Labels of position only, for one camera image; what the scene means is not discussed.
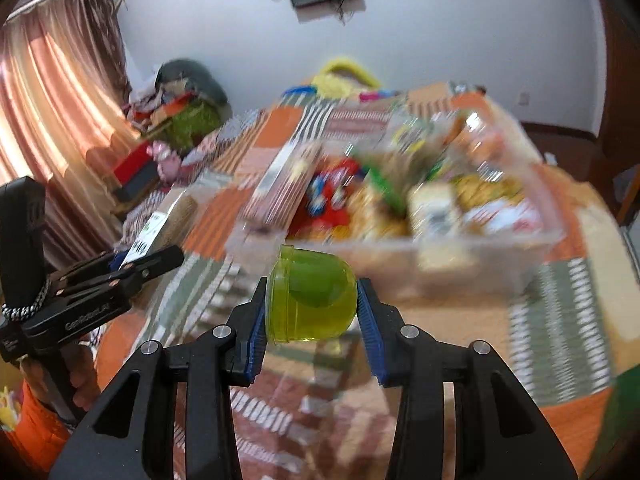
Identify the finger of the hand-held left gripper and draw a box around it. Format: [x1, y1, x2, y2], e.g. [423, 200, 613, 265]
[50, 253, 127, 287]
[60, 246, 186, 306]

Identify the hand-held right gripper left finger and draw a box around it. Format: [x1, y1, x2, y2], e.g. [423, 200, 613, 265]
[47, 275, 268, 480]

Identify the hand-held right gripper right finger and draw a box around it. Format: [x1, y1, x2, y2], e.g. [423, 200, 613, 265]
[356, 277, 581, 480]

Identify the clear white-label biscuit packet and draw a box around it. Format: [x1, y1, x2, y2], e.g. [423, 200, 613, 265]
[122, 192, 199, 267]

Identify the green jelly cup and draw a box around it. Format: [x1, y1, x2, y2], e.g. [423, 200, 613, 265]
[265, 245, 359, 346]

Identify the clear plastic storage container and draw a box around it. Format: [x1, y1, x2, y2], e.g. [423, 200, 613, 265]
[224, 89, 568, 302]

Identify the red-topped snack packet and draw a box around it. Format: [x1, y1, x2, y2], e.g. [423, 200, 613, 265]
[294, 156, 362, 237]

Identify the beige cracker packet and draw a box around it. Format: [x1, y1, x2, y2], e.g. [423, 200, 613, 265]
[406, 181, 465, 267]

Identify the green leafy snack packet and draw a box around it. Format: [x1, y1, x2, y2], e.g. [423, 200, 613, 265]
[367, 156, 412, 213]

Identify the striped brown snack packet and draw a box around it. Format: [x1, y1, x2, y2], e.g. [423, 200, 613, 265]
[254, 141, 323, 227]

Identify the yellow round biscuit packet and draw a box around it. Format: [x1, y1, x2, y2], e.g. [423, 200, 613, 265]
[451, 171, 527, 212]

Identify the orange bread packet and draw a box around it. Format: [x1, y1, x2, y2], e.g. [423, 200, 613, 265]
[447, 109, 507, 162]

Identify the person's left forearm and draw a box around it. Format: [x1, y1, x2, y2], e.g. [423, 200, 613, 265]
[7, 380, 73, 463]

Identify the person's left hand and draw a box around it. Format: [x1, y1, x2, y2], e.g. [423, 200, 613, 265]
[20, 342, 102, 411]

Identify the dark box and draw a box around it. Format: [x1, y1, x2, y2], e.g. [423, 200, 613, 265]
[119, 165, 162, 203]

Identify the red box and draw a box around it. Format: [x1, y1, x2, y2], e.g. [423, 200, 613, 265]
[111, 141, 157, 186]

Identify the pink bunny toy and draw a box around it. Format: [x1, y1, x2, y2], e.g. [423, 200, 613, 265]
[151, 141, 184, 182]

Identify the pink brown curtain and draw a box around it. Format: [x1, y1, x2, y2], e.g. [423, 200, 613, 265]
[0, 0, 143, 266]

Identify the pile of clutter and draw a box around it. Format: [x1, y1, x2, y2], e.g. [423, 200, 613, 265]
[120, 77, 196, 131]

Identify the patchwork striped blanket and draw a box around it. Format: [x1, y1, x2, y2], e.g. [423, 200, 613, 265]
[95, 80, 631, 480]

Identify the grey bag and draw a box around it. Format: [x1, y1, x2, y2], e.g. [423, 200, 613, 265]
[154, 58, 232, 111]

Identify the yellow arched object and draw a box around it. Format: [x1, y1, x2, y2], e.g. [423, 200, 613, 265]
[312, 56, 384, 100]

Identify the wooden wardrobe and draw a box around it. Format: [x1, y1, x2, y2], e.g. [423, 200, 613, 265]
[595, 0, 640, 221]

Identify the black white braided cord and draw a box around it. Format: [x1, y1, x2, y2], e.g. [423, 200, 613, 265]
[0, 285, 50, 322]

